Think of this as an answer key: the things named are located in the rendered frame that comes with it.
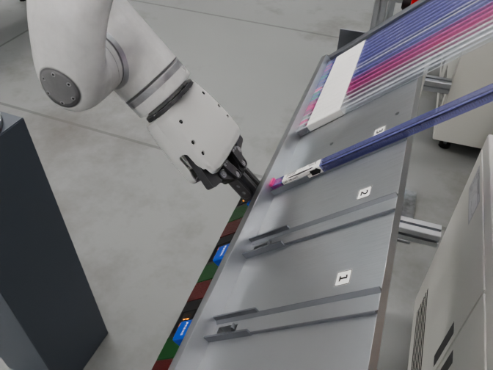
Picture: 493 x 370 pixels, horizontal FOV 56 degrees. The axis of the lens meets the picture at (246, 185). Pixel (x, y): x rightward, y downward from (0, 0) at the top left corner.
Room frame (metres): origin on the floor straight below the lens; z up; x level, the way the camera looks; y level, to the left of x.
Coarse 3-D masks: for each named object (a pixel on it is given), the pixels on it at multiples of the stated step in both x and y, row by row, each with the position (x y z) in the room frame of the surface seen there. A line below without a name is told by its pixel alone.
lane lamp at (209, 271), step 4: (208, 264) 0.38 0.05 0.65; (212, 264) 0.37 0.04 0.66; (204, 268) 0.37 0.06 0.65; (208, 268) 0.37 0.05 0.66; (212, 268) 0.37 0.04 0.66; (216, 268) 0.36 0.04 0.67; (204, 272) 0.37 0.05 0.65; (208, 272) 0.36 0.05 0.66; (212, 272) 0.36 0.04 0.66; (200, 276) 0.36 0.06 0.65; (204, 276) 0.36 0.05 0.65; (208, 276) 0.35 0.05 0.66; (212, 276) 0.35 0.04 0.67; (200, 280) 0.35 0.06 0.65; (204, 280) 0.35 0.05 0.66
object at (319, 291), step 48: (384, 96) 0.52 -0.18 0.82; (336, 144) 0.48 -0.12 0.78; (288, 192) 0.42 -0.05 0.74; (336, 192) 0.37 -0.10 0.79; (384, 192) 0.32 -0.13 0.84; (288, 240) 0.33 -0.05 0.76; (336, 240) 0.29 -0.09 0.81; (384, 240) 0.26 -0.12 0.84; (240, 288) 0.29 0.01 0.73; (288, 288) 0.25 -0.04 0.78; (336, 288) 0.23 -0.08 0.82; (384, 288) 0.21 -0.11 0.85; (240, 336) 0.22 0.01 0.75; (288, 336) 0.20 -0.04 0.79; (336, 336) 0.18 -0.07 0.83
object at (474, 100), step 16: (464, 96) 0.39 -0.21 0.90; (480, 96) 0.38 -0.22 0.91; (432, 112) 0.40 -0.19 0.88; (448, 112) 0.39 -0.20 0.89; (464, 112) 0.38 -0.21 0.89; (400, 128) 0.40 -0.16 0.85; (416, 128) 0.39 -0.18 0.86; (368, 144) 0.41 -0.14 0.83; (384, 144) 0.40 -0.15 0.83; (336, 160) 0.42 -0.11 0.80
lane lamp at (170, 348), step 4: (168, 340) 0.27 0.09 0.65; (172, 340) 0.27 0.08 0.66; (164, 344) 0.27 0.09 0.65; (168, 344) 0.26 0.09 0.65; (172, 344) 0.26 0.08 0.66; (176, 344) 0.26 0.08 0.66; (164, 348) 0.26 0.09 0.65; (168, 348) 0.26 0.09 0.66; (172, 348) 0.26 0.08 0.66; (176, 348) 0.25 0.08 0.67; (160, 352) 0.26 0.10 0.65; (164, 352) 0.25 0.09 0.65; (168, 352) 0.25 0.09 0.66; (172, 352) 0.25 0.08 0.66; (160, 356) 0.25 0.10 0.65; (164, 356) 0.25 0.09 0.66; (168, 356) 0.25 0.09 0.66; (172, 356) 0.24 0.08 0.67
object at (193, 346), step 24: (312, 96) 0.66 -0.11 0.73; (288, 144) 0.53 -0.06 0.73; (264, 192) 0.43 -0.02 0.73; (264, 216) 0.40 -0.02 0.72; (240, 240) 0.35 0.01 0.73; (240, 264) 0.32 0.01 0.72; (216, 288) 0.29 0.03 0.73; (216, 312) 0.26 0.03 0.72; (192, 336) 0.23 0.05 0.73; (192, 360) 0.21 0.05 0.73
